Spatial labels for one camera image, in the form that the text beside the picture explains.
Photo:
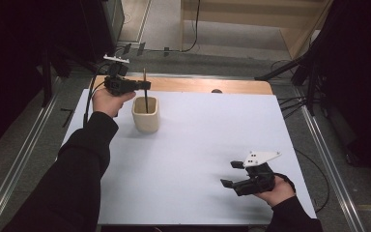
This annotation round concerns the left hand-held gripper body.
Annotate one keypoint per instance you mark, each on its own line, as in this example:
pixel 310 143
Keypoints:
pixel 119 84

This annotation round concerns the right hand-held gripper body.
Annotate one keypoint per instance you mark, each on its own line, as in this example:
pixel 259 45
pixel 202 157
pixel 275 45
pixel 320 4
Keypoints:
pixel 257 180

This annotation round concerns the dark green pen gold tip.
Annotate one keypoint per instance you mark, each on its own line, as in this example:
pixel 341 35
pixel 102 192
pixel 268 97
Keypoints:
pixel 146 96

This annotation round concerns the beige pen holder cup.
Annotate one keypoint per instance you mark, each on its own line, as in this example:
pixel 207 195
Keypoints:
pixel 145 121

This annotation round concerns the person's left hand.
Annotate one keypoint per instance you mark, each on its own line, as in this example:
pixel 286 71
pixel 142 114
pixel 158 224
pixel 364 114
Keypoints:
pixel 108 101

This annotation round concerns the person's right hand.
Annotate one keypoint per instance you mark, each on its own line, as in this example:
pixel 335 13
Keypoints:
pixel 281 193

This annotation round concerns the wooden table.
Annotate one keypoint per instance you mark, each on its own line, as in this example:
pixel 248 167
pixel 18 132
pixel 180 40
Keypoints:
pixel 186 84

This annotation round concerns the white table sheet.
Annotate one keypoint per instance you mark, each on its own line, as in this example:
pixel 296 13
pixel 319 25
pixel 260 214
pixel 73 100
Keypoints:
pixel 190 161

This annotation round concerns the black cabinet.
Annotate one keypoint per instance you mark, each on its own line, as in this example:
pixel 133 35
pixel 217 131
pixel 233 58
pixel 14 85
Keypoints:
pixel 111 22

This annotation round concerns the black stand leg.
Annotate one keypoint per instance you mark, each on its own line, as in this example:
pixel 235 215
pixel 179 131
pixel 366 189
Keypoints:
pixel 280 69

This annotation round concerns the black curtain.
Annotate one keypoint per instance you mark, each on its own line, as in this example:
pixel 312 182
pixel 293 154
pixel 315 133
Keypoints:
pixel 357 80
pixel 9 64

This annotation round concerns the beige wooden platform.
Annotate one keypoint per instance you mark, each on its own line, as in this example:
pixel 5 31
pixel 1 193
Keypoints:
pixel 248 22

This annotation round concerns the small black floor bracket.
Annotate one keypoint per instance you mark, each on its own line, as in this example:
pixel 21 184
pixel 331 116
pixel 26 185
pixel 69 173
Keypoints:
pixel 67 117

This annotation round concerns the aluminium floor rail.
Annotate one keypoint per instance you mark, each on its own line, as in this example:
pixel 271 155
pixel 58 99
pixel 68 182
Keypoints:
pixel 19 164
pixel 331 167

